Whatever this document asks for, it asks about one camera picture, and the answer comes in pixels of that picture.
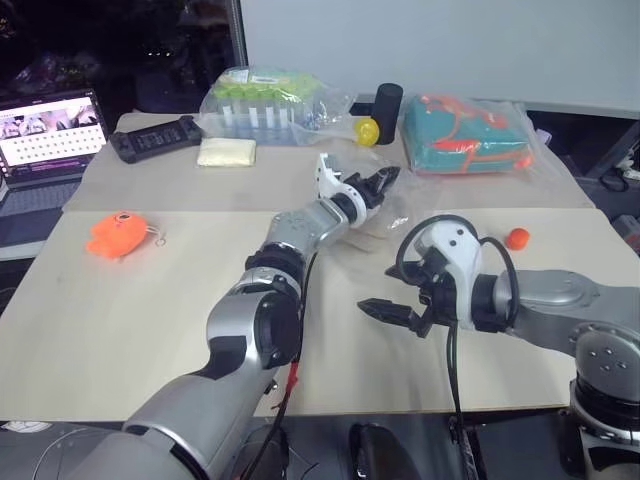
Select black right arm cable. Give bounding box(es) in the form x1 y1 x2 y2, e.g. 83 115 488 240
394 213 521 480

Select grey metal post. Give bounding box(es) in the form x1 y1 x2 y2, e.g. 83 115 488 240
231 0 249 69

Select black game controller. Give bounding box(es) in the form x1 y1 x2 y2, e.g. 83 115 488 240
109 114 206 164

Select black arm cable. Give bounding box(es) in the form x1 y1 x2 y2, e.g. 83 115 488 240
394 213 521 480
249 249 321 480

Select bagged teal orange cloth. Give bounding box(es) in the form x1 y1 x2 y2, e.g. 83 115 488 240
401 93 540 177

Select orange plush toy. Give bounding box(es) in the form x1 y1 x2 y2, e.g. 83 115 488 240
84 211 151 261

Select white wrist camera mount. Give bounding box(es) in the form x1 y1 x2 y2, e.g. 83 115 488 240
413 218 485 331
313 152 369 230

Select yellow round cap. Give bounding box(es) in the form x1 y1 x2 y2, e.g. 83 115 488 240
354 118 381 148

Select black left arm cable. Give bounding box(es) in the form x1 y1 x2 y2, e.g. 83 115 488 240
249 249 321 480

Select black cylinder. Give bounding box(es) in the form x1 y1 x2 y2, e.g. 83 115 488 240
374 82 404 146

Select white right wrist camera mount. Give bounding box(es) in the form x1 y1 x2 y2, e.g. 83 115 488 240
413 218 485 331

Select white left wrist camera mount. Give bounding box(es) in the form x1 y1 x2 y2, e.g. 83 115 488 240
313 152 369 230

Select pale yellow sponge block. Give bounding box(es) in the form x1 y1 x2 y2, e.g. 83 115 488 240
196 137 258 169

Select small orange ball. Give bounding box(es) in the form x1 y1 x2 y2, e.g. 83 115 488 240
505 227 532 251

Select bagged green-capped test tubes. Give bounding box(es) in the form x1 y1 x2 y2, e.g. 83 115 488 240
199 64 357 148

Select open laptop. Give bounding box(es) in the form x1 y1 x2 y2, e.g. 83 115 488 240
0 88 109 261

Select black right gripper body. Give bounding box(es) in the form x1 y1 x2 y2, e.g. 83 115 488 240
413 246 460 341

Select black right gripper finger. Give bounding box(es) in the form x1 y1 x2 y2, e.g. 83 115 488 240
356 297 427 335
383 263 425 287

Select clear plastic bag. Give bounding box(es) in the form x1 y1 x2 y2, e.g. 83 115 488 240
337 149 444 251

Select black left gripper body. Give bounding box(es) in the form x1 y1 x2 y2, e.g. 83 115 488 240
345 172 387 217

